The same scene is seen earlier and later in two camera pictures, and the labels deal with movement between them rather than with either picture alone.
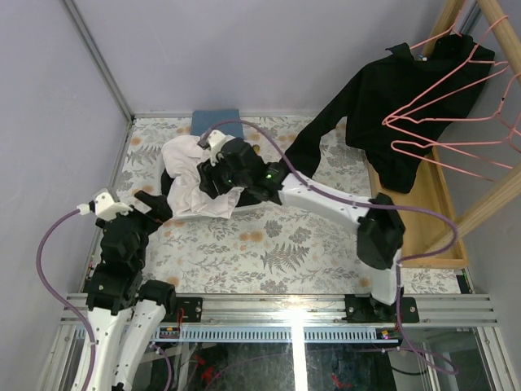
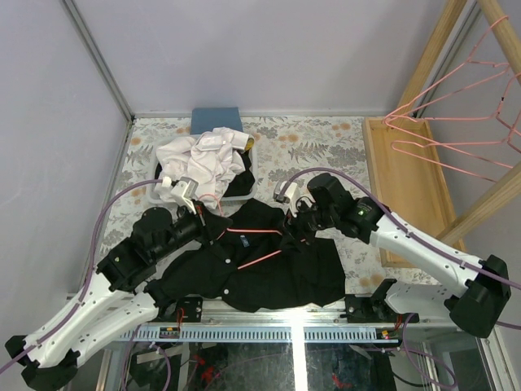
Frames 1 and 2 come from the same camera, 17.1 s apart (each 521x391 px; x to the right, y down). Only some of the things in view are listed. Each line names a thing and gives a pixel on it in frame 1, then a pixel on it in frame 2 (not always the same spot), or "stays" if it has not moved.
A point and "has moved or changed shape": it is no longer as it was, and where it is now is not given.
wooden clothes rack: [431, 237] stays
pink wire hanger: [393, 143] stays
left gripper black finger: [161, 210] -> [212, 226]
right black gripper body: [221, 173] -> [309, 220]
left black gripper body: [136, 209] -> [202, 220]
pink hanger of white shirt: [386, 122] stays
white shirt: [181, 155] stays
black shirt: [247, 197] has moved or changed shape
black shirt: [398, 106] -> [255, 261]
